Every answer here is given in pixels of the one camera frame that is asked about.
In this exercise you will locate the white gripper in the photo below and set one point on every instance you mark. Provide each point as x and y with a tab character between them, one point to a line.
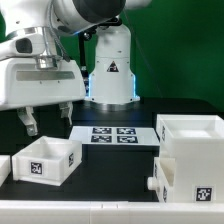
22	84

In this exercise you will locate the large white drawer cabinet box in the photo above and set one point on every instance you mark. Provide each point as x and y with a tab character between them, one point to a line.
196	143

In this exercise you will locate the small white drawer with knob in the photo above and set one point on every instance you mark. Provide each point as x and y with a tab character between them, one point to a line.
162	181

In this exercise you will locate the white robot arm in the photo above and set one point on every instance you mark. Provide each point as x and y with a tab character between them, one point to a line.
62	51

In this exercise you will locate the white sheet with markers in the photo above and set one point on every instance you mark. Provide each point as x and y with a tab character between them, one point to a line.
114	135

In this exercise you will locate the white left fence rail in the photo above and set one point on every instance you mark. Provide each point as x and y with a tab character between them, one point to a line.
5	168

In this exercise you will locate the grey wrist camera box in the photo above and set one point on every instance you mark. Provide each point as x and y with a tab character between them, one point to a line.
34	42

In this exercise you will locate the black camera stand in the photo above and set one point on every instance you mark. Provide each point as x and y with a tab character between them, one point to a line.
83	37

